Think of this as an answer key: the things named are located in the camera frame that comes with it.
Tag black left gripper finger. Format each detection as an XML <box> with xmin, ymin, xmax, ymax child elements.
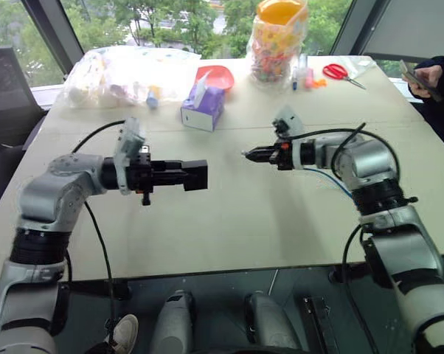
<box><xmin>152</xmin><ymin>173</ymin><xmax>187</xmax><ymax>190</ymax></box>
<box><xmin>152</xmin><ymin>160</ymin><xmax>187</xmax><ymax>173</ymax></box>

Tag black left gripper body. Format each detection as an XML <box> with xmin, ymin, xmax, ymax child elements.
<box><xmin>128</xmin><ymin>145</ymin><xmax>157</xmax><ymax>207</ymax></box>

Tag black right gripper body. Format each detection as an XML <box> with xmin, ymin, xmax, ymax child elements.
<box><xmin>270</xmin><ymin>142</ymin><xmax>295</xmax><ymax>172</ymax></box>

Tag small black box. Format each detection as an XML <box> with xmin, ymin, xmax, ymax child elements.
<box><xmin>184</xmin><ymin>159</ymin><xmax>209</xmax><ymax>192</ymax></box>

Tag purple tissue box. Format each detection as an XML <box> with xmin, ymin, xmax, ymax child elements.
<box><xmin>180</xmin><ymin>72</ymin><xmax>226</xmax><ymax>133</ymax></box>

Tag bystander bare hand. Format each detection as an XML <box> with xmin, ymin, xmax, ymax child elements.
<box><xmin>408</xmin><ymin>67</ymin><xmax>444</xmax><ymax>100</ymax></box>

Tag small blue yellow toy bottle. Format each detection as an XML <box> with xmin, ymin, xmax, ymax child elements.
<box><xmin>146</xmin><ymin>85</ymin><xmax>162</xmax><ymax>111</ymax></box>

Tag pink plastic bowl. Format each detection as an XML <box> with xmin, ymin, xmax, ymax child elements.
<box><xmin>195</xmin><ymin>65</ymin><xmax>236</xmax><ymax>91</ymax></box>

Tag large clear bag of toys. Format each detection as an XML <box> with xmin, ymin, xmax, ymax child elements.
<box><xmin>61</xmin><ymin>46</ymin><xmax>203</xmax><ymax>110</ymax></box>

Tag tall clear bag colourful pieces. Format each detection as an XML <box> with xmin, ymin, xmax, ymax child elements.
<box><xmin>246</xmin><ymin>0</ymin><xmax>310</xmax><ymax>90</ymax></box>

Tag empty clear plastic bag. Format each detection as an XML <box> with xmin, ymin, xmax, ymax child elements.
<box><xmin>339</xmin><ymin>55</ymin><xmax>378</xmax><ymax>80</ymax></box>

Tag yellow round plastic container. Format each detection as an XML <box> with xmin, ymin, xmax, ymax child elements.
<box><xmin>257</xmin><ymin>0</ymin><xmax>304</xmax><ymax>25</ymax></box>

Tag grey rounded robot leg shape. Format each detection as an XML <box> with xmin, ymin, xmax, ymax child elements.
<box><xmin>243</xmin><ymin>291</ymin><xmax>301</xmax><ymax>352</ymax></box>
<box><xmin>150</xmin><ymin>289</ymin><xmax>198</xmax><ymax>354</ymax></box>

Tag bystander smartphone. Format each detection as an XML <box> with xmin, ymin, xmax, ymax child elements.
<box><xmin>398</xmin><ymin>59</ymin><xmax>444</xmax><ymax>103</ymax></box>

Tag white shoe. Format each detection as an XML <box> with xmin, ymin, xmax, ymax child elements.
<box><xmin>103</xmin><ymin>313</ymin><xmax>140</xmax><ymax>354</ymax></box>

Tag black mesh office chair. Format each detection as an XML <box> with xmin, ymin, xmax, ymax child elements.
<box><xmin>0</xmin><ymin>46</ymin><xmax>48</xmax><ymax>156</ymax></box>

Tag dark slanted window pillar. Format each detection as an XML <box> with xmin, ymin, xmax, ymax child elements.
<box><xmin>21</xmin><ymin>0</ymin><xmax>85</xmax><ymax>77</ymax></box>

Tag black flat bar under table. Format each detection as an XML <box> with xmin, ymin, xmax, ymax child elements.
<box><xmin>302</xmin><ymin>294</ymin><xmax>341</xmax><ymax>354</ymax></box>

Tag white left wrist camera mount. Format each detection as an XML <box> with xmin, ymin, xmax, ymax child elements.
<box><xmin>113</xmin><ymin>117</ymin><xmax>148</xmax><ymax>196</ymax></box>

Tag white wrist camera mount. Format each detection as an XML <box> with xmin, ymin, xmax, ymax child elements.
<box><xmin>273</xmin><ymin>106</ymin><xmax>305</xmax><ymax>170</ymax></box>
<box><xmin>113</xmin><ymin>117</ymin><xmax>148</xmax><ymax>196</ymax></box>

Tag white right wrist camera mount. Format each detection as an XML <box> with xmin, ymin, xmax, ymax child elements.
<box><xmin>273</xmin><ymin>106</ymin><xmax>305</xmax><ymax>170</ymax></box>

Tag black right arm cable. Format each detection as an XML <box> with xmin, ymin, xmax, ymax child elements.
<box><xmin>290</xmin><ymin>122</ymin><xmax>402</xmax><ymax>354</ymax></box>

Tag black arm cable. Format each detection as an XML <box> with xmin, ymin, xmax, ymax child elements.
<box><xmin>290</xmin><ymin>122</ymin><xmax>402</xmax><ymax>354</ymax></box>
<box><xmin>65</xmin><ymin>119</ymin><xmax>127</xmax><ymax>347</ymax></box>

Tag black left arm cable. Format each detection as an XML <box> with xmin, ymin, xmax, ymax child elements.
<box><xmin>65</xmin><ymin>119</ymin><xmax>127</xmax><ymax>347</ymax></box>

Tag red handled scissors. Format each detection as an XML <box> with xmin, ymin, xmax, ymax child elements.
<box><xmin>322</xmin><ymin>63</ymin><xmax>367</xmax><ymax>91</ymax></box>

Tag dark window frame with blind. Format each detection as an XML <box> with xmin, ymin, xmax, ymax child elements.
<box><xmin>330</xmin><ymin>0</ymin><xmax>444</xmax><ymax>64</ymax></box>

